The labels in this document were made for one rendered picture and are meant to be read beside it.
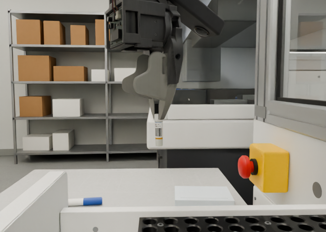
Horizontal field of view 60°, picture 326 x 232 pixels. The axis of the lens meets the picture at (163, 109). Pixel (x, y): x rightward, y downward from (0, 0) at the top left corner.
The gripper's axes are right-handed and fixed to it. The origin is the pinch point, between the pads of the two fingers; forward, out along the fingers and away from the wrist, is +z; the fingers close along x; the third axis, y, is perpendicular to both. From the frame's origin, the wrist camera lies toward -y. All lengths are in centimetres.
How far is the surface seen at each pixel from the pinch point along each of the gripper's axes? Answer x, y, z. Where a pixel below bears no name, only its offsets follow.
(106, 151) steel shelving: -331, -90, 83
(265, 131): -4.4, -25.7, 5.9
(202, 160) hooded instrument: -44, -39, 23
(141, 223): 14.3, 9.7, 8.4
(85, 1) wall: -392, -80, -127
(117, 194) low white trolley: -27.2, -2.0, 22.4
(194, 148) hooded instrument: -44, -36, 18
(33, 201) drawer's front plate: 12.0, 17.9, 5.6
